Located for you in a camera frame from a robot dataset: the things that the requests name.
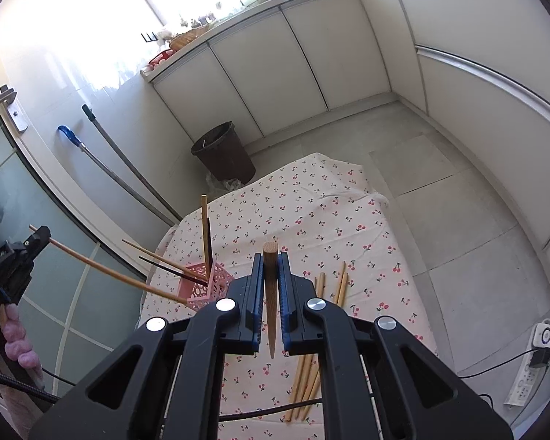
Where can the dark brown chopstick gold band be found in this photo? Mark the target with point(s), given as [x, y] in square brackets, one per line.
[174, 271]
[209, 247]

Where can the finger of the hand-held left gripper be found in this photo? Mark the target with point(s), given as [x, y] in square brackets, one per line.
[37, 240]

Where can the person's left hand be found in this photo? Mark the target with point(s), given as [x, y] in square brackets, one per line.
[20, 343]

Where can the white power strip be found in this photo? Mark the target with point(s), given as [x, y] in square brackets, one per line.
[534, 362]

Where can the pink perforated utensil holder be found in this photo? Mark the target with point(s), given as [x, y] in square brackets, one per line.
[201, 291]

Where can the white base cabinet with doors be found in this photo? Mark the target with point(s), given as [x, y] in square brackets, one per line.
[266, 64]

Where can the pink plastic basket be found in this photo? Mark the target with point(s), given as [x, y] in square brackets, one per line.
[160, 58]

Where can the cherry print tablecloth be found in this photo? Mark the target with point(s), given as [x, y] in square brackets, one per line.
[311, 220]

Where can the pile of bamboo chopsticks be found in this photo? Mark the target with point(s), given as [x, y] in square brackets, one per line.
[302, 376]

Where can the clear plastic bag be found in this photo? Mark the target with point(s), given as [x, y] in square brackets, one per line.
[224, 183]

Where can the black power adapter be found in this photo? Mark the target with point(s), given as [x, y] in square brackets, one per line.
[543, 358]

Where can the bright window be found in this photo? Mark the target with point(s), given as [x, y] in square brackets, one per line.
[96, 23]

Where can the tan bamboo chopstick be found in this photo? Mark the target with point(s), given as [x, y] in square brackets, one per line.
[110, 269]
[205, 233]
[271, 293]
[160, 257]

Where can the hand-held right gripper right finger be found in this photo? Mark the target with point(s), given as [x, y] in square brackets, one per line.
[284, 311]

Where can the brown plastic trash bin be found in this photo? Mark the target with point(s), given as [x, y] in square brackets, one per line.
[224, 156]

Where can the woven basket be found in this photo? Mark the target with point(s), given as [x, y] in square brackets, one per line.
[188, 37]

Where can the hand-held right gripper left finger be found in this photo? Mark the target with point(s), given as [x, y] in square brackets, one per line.
[258, 311]

